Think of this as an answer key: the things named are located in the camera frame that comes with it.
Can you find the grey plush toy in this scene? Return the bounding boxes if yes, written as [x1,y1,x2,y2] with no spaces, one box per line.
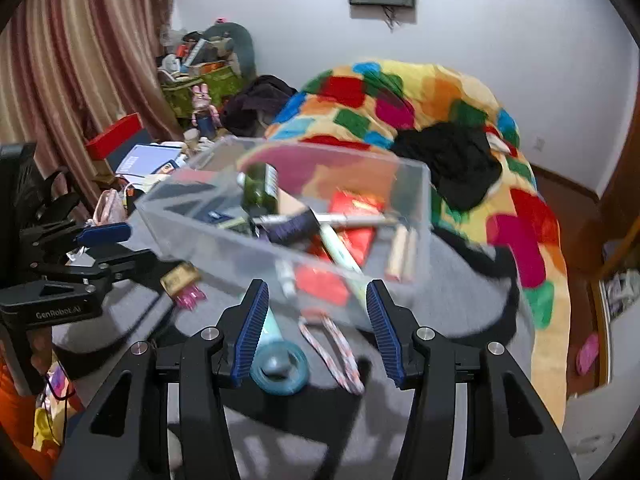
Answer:
[200,21,256,86]

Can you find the pink pouch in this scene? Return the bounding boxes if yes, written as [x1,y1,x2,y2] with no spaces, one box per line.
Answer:
[92,187,129,226]

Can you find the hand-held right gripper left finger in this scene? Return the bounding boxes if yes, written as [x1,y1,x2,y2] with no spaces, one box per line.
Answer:
[52,278,271,480]

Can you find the wooden wardrobe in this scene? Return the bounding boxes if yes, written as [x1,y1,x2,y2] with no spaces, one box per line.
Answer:
[575,85,640,396]

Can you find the clear plastic storage box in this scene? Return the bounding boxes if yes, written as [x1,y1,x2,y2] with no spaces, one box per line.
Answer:
[134,135,433,328]

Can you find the colourful patchwork blanket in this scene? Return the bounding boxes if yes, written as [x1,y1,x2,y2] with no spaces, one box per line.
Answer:
[265,59,571,431]

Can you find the white pen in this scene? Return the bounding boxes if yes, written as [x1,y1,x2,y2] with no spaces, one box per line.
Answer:
[252,212,397,229]

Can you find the black chair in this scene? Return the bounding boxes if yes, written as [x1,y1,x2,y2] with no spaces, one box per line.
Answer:
[0,142,83,241]

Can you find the small gold box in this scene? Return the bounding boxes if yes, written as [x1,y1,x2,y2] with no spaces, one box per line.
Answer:
[160,262,201,293]

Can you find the grey black blanket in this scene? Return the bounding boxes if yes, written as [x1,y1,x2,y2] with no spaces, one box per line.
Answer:
[50,225,536,480]

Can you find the pink lip tube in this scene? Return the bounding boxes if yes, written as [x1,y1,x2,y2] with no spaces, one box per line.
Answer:
[385,225,419,281]

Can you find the white shoes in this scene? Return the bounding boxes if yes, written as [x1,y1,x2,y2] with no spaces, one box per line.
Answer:
[605,270,640,311]

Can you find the red box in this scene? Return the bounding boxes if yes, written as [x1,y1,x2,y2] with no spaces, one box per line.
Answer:
[85,112,143,161]

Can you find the green storage box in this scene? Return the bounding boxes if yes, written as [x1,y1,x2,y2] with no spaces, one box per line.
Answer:
[160,64,243,126]

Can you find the pink bunny figure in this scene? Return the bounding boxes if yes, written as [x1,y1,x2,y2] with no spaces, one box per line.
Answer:
[191,84,221,136]

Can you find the dark purple garment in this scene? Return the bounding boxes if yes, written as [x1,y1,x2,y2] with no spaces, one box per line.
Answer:
[220,75,298,138]

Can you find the small pink clip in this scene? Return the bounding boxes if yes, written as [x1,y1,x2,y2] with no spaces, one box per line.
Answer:
[175,287,207,311]

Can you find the black garment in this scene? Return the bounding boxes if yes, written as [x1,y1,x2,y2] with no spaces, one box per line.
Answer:
[392,121,503,212]

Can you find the teal plastic bottle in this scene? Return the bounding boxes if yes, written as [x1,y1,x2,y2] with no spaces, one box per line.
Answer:
[250,305,310,396]

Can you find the striped pink curtain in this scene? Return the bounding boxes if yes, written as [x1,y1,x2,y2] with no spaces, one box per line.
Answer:
[0,0,183,211]

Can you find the light green tube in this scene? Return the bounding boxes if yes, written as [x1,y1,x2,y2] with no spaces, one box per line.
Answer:
[320,225,364,274]

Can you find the small white ointment tube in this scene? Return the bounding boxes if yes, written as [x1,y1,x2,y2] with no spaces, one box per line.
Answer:
[277,260,299,299]

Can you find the green glass bottle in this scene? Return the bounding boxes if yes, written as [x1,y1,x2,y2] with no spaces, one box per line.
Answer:
[241,162,280,216]

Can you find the red foil packet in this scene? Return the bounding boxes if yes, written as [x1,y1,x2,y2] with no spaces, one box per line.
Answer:
[295,189,388,306]

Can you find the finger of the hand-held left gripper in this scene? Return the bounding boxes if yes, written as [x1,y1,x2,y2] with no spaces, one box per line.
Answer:
[20,222,132,257]
[36,249,183,294]

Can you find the white flat box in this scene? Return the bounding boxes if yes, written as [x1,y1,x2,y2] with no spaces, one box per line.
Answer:
[115,143,183,179]

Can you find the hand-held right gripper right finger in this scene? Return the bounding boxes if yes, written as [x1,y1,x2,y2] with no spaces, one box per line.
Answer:
[365,279,581,480]

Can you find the pink slipper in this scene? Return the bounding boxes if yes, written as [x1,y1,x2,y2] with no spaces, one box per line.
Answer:
[575,332,600,376]

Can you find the purple cosmetic tube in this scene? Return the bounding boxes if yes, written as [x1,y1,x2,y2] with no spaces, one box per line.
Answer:
[252,210,321,246]

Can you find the pink white braided cord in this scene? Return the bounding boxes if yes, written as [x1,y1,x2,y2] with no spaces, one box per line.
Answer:
[298,312,366,395]

